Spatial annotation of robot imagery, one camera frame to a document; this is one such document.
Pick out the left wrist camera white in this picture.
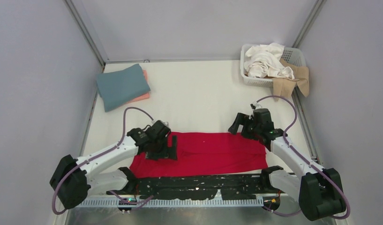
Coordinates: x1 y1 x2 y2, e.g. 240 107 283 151
151 120 169 128

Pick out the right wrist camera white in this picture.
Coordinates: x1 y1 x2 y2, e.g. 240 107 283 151
250 104 263 110

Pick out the folded pink t shirt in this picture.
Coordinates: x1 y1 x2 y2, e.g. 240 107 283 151
129 70 151 105

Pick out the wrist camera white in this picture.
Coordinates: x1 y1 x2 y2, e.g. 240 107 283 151
250 104 263 110
151 120 169 128

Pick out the red t shirt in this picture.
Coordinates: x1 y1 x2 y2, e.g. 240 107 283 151
130 132 268 178

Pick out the folded blue-grey t shirt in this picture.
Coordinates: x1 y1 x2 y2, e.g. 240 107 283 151
96 64 150 112

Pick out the beige t shirt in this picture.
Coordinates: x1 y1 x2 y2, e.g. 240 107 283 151
272 59 310 98

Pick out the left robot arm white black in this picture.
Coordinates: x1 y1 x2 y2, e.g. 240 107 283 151
50 120 178 210

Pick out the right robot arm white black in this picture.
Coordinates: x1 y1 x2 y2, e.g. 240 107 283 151
228 108 350 221

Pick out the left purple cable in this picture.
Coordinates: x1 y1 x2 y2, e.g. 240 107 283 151
51 107 156 216

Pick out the white t shirt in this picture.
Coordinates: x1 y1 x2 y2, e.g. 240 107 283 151
243 43 295 80

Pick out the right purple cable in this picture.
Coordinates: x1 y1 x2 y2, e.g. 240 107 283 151
250 95 351 220

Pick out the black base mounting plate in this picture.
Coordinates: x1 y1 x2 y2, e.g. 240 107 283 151
114 173 279 200

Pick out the purple cable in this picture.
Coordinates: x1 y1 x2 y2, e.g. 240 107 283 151
51 107 156 216
250 95 351 220

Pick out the aluminium frame rail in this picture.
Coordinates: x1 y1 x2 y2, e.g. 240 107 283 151
58 174 341 208

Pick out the white plastic laundry basket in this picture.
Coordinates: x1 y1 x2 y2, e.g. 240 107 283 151
240 44 306 88

